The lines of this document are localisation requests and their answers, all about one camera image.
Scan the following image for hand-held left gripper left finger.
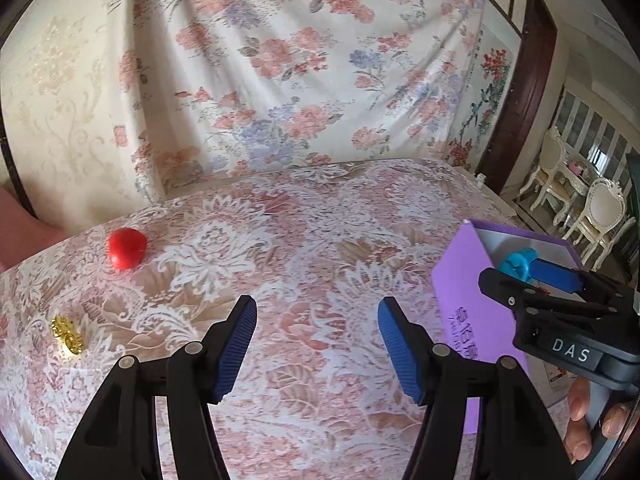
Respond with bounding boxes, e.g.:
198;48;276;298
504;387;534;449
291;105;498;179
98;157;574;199
52;294;258;480

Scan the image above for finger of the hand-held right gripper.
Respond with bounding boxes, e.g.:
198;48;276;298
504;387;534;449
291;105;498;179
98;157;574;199
478;267;617;322
531;258;637;307

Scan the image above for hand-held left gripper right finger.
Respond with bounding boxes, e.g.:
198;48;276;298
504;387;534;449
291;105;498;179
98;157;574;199
377;296;566;480

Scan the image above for blue toy slot machine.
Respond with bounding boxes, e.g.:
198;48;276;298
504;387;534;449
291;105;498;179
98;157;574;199
499;249;539;284

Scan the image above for purple fabric storage box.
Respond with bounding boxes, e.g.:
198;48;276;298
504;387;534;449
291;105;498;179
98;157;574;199
431;219;585;436

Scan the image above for person's right hand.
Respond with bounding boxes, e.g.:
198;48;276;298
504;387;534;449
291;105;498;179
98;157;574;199
562;377;635;463

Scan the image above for cream carved dining chair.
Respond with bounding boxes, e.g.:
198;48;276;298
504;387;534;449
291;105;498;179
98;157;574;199
520;127;564;216
565;177;627;267

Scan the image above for cream dining table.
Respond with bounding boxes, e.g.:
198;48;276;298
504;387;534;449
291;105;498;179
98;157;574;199
555;160;594;221

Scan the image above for red rubber ball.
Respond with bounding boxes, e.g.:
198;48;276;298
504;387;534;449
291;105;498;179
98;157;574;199
107;227;148;271

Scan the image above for cream glass door cabinet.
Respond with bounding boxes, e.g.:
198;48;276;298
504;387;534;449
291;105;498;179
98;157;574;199
550;85;636;186

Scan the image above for bird and flower painting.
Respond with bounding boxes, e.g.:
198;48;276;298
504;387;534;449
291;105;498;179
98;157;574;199
447;25;521;171

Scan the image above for floral bed sheet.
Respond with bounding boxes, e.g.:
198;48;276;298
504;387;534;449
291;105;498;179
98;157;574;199
112;0;501;201

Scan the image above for gold chain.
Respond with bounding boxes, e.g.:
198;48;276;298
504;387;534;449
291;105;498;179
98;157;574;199
51;315;85;358

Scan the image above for dark wooden door frame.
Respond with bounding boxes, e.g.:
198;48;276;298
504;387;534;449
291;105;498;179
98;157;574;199
480;0;558;196

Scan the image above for dark wall trim strip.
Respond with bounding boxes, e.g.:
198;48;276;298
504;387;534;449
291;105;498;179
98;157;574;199
0;125;37;219

